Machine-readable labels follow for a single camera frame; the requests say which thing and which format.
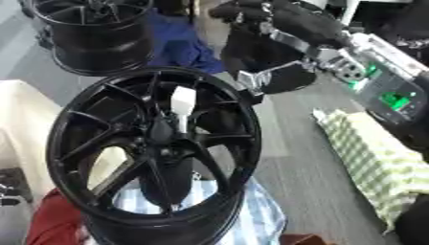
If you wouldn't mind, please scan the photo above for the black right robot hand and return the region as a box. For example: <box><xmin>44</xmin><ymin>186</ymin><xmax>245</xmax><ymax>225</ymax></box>
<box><xmin>208</xmin><ymin>0</ymin><xmax>355</xmax><ymax>96</ymax></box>

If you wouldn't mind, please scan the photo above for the black wheel rim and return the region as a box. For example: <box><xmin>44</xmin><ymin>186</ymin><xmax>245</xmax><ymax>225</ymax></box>
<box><xmin>28</xmin><ymin>0</ymin><xmax>160</xmax><ymax>78</ymax></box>

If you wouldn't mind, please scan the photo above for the black spoked wheel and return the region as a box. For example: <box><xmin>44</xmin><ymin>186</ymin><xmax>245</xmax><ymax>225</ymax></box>
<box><xmin>45</xmin><ymin>65</ymin><xmax>265</xmax><ymax>245</ymax></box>

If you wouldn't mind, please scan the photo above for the green white checked cloth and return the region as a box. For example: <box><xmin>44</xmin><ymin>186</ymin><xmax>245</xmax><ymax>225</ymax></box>
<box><xmin>309</xmin><ymin>108</ymin><xmax>429</xmax><ymax>235</ymax></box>

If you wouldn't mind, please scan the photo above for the blue white striped cloth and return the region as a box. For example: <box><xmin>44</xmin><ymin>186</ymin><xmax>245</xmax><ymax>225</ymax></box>
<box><xmin>108</xmin><ymin>173</ymin><xmax>288</xmax><ymax>245</ymax></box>

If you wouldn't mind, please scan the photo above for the cream cloth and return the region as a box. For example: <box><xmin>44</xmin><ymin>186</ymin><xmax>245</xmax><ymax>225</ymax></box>
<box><xmin>0</xmin><ymin>78</ymin><xmax>131</xmax><ymax>207</ymax></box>

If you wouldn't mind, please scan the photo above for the red cloth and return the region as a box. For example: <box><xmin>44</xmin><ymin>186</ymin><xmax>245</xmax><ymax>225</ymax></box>
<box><xmin>23</xmin><ymin>187</ymin><xmax>87</xmax><ymax>245</ymax></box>

